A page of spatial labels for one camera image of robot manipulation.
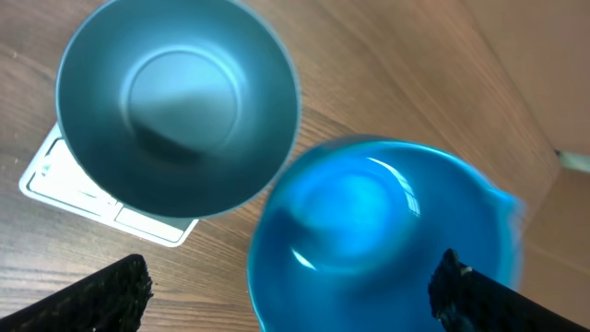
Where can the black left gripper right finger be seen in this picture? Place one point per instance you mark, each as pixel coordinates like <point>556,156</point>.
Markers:
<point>464,300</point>

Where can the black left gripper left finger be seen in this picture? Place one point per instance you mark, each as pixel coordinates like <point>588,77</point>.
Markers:
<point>111,299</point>

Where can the blue plastic measuring scoop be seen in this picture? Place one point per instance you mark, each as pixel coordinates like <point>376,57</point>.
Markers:
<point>354,229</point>

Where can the white digital kitchen scale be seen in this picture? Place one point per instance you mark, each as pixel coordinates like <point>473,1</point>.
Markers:
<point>53,177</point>

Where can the teal metal bowl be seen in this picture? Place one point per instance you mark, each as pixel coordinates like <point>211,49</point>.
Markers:
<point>178,108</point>

